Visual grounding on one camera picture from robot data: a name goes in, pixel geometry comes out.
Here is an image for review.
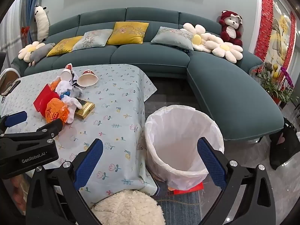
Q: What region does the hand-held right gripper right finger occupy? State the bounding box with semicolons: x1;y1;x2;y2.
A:
197;136;276;225

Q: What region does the blue rug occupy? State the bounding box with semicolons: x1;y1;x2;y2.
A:
155;187;223;225

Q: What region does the black clip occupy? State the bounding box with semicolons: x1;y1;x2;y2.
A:
1;80;21;97

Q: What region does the white sheer curtain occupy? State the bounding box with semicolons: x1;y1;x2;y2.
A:
1;0;31;71

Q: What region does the white fluffy stool cushion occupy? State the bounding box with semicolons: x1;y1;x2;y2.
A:
90;189;166;225

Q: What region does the small yellow embroidered cushion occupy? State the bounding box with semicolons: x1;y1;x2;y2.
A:
46;36;83;57

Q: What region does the large yellow embroidered cushion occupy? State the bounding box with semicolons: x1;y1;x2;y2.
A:
106;22;150;45

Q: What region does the white plastic wrapper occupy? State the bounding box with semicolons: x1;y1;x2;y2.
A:
61;96;83;124

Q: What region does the long white plush toy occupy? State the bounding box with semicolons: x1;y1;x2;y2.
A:
34;3;50;42

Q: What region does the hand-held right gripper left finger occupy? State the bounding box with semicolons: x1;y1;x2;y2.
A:
25;138;104;225

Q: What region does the gold box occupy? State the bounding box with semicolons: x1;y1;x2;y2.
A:
74;99;95;119

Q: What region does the blue curtain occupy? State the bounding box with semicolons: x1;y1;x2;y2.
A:
22;0;45;43

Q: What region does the purple orchid plant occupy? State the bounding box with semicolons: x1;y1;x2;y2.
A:
280;67;295;89

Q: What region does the white lined waste bin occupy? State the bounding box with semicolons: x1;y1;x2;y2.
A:
145;105;225;189

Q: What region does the red monkey plush toy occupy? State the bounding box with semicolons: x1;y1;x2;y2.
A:
219;10;243;47

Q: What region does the light blue embroidered cushion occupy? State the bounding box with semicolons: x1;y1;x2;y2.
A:
151;26;194;51
72;29;113;51

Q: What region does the white daisy flower cushion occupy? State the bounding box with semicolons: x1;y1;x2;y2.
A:
180;22;215;52
205;37;244;63
18;41;46;62

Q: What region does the white round chair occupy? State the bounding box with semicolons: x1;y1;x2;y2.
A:
0;67;21;92

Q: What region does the red paper packet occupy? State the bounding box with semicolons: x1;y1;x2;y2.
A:
33;84;61;118

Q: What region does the red bordered wall mural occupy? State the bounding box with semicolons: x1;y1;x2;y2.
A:
254;0;298;73

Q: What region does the black bag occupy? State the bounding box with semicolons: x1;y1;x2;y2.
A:
269;117;300;170

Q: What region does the grey plush toy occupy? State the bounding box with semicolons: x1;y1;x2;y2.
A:
28;43;56;66

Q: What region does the green potted plant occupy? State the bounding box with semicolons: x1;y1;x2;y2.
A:
256;62;291;105

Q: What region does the floral light blue tablecloth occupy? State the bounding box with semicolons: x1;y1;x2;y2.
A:
0;64;158;204

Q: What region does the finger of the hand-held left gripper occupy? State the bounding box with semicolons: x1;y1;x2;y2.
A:
0;111;28;134
0;118;64;146

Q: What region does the orange plastic bag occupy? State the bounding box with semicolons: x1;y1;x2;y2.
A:
44;98;71;123

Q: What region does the teal fabric sofa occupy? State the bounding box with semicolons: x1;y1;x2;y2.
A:
10;7;285;141

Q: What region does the red and white paper cup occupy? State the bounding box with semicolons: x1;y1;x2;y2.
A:
77;69;99;88
60;63;74;82

